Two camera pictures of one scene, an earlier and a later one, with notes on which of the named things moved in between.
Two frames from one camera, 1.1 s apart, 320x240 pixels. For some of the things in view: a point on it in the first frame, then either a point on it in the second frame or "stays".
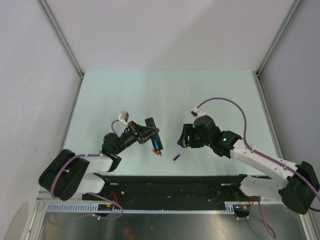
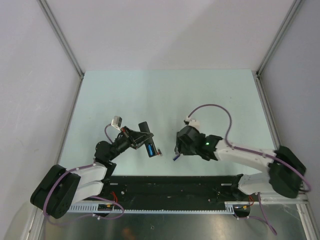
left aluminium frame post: (49, 16) stays
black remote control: (150, 122) to (143, 127)
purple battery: (176, 157) stays
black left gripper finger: (146, 130) to (139, 135)
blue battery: (156, 144) to (150, 148)
